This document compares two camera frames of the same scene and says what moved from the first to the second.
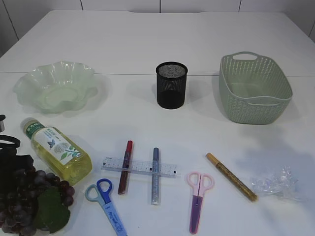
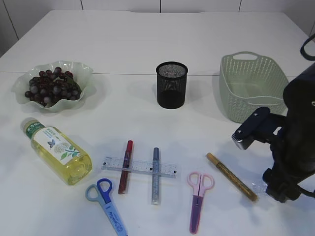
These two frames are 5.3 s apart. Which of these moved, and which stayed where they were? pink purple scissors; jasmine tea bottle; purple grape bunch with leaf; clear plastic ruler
Moved: purple grape bunch with leaf
Stayed: pink purple scissors; clear plastic ruler; jasmine tea bottle
